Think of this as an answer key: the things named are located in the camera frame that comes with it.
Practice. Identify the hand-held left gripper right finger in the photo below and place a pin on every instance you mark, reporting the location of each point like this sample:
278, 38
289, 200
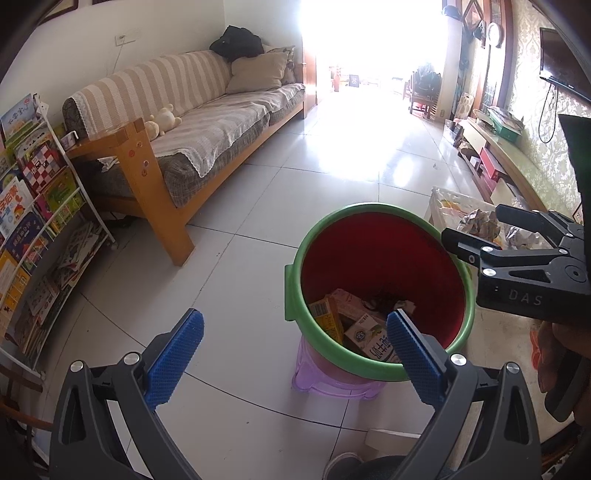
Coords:
415, 355

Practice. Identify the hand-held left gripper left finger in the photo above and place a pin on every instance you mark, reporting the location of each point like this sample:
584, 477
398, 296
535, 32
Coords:
175, 355

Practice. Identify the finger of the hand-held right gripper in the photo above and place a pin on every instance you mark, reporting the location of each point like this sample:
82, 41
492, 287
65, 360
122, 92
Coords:
461, 242
531, 219

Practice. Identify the paper wrapper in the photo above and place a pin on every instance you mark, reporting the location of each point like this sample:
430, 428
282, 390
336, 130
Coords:
480, 224

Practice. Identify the white milk carton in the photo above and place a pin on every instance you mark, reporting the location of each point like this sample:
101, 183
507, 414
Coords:
369, 337

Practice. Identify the red bucket with green rim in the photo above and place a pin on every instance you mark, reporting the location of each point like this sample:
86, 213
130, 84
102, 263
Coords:
383, 258

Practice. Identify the pink carton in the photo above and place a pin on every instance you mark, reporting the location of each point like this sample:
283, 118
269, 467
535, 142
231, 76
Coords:
351, 302

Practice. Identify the yellow box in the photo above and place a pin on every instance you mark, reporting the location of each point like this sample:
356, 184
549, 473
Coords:
325, 318

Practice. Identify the person's right hand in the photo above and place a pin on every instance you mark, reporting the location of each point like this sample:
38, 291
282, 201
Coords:
551, 350

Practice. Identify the fruit print tablecloth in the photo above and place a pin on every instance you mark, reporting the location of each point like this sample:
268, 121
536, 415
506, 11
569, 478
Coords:
450, 207

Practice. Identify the long television cabinet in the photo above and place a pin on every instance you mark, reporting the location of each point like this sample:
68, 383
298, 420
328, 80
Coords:
512, 161

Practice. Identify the red box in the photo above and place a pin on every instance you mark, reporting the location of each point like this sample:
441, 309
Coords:
488, 165

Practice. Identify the white cardboard piece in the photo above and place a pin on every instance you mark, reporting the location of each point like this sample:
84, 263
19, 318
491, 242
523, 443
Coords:
392, 439

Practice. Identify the green box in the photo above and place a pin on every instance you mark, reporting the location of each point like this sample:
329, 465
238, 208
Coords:
505, 130

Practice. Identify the purple plastic stool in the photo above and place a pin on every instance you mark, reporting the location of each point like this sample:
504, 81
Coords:
323, 383

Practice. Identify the stack of papers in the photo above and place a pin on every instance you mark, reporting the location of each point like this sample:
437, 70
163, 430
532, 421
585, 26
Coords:
503, 114

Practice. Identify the person's grey shoe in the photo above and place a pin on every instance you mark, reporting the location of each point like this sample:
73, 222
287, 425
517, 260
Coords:
341, 467

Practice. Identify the wooden chair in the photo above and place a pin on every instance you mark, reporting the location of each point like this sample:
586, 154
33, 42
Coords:
425, 99

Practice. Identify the wooden sofa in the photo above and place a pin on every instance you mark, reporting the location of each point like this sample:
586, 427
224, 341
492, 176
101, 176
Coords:
138, 161

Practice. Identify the black cap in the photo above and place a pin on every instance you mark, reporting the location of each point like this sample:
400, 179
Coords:
451, 11

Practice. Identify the cream plush toy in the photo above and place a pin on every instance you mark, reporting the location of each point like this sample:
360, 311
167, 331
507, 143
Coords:
154, 128
170, 115

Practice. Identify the row of picture books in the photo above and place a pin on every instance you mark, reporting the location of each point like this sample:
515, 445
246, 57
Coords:
37, 161

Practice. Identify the small pink box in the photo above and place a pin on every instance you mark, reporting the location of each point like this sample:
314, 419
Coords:
70, 139

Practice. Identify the patterned pillow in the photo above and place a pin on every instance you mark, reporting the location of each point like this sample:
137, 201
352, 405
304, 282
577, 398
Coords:
291, 69

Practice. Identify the beige pillow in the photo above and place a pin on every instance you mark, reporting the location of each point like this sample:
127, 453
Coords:
256, 71

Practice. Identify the striped beige sofa cover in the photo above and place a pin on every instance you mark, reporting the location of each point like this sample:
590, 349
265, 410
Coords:
194, 78

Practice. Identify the black bag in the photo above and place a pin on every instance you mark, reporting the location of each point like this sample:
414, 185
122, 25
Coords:
235, 41

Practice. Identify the wall mounted television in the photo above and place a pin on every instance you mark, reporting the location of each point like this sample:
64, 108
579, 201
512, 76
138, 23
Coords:
561, 60

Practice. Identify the round wall clock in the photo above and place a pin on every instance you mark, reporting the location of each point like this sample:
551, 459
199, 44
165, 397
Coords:
495, 34

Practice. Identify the white wall socket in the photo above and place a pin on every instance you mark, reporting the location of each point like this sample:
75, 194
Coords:
125, 38

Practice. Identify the framed wall picture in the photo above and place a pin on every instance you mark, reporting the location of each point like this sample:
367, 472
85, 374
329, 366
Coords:
60, 9

